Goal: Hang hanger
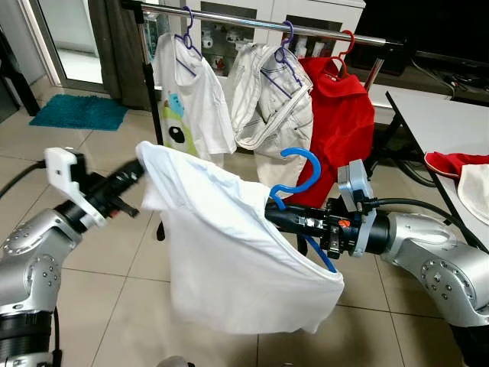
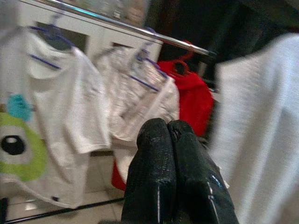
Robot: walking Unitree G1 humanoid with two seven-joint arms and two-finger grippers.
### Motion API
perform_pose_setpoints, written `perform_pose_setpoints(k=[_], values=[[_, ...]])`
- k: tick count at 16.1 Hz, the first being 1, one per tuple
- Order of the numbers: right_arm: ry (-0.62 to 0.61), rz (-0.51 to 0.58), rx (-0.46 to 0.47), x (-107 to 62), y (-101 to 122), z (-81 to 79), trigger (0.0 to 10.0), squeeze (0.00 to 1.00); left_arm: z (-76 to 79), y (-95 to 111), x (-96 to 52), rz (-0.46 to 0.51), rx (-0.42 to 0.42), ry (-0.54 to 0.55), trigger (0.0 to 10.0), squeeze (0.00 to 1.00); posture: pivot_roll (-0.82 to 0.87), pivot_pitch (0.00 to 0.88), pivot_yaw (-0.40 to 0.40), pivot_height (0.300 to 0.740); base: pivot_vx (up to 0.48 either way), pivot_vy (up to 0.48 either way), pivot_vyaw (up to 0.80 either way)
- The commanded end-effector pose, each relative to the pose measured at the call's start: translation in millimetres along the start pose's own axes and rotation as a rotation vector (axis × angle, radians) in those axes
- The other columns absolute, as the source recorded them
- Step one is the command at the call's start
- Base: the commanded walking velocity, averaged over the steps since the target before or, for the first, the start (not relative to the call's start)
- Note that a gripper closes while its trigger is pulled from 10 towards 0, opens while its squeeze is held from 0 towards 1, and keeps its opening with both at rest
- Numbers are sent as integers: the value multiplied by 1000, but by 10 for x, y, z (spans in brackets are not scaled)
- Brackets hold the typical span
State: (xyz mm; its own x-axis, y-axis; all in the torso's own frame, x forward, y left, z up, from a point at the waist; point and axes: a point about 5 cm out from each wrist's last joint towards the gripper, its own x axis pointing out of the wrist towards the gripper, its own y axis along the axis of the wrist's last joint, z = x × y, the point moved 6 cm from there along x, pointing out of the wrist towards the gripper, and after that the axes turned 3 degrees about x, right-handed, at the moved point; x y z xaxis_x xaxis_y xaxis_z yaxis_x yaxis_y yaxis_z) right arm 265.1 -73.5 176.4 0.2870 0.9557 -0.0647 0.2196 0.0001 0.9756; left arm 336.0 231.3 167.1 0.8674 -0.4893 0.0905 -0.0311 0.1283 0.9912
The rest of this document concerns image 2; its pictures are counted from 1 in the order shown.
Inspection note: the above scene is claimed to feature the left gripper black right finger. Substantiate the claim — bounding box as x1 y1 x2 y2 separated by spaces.
168 120 239 224

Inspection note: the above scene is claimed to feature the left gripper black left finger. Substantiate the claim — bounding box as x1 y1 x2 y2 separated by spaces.
121 118 178 224

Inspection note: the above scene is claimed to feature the plain white shirt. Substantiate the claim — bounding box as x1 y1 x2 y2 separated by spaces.
210 32 299 224

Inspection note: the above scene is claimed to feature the purple clothes hanger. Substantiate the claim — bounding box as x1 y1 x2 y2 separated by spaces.
128 27 169 93
29 23 75 70

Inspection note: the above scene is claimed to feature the red clothes hanger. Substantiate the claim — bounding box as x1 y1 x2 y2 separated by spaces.
170 41 196 77

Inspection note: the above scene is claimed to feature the cream jacket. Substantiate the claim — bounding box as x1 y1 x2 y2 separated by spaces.
93 42 180 143

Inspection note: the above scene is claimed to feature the plain red shirt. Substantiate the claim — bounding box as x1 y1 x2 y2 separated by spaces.
111 60 214 191

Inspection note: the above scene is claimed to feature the white monster print shirt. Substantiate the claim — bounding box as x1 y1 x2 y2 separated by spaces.
0 25 113 210

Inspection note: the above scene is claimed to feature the black furniture panel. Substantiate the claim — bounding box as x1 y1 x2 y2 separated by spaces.
144 0 299 63

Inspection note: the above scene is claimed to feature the black clothes rack frame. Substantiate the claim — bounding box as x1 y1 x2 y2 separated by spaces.
0 197 124 224

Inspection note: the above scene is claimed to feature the silver clothes rack rail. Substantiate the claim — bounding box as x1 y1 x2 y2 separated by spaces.
21 0 217 56

